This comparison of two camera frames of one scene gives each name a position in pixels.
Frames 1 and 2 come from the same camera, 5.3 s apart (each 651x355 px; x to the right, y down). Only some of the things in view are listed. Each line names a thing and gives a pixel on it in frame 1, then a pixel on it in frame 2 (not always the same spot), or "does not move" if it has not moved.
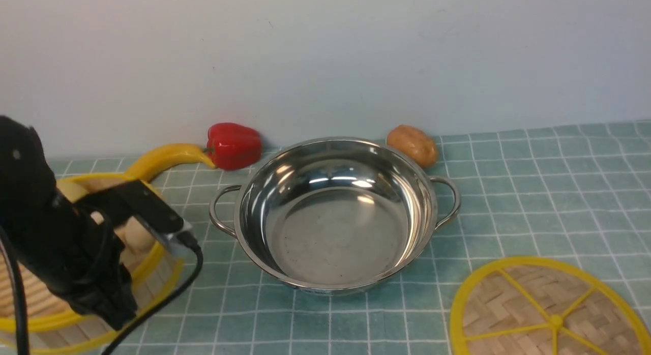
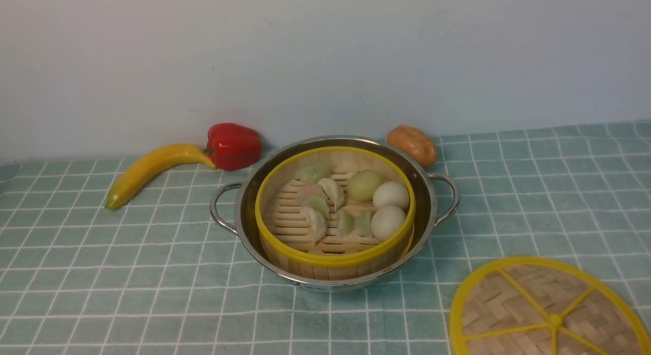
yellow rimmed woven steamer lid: x=538 y=305 does not move
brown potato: x=413 y=143 does not move
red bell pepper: x=233 y=147 does not move
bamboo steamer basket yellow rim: x=153 y=258 -> x=334 y=213
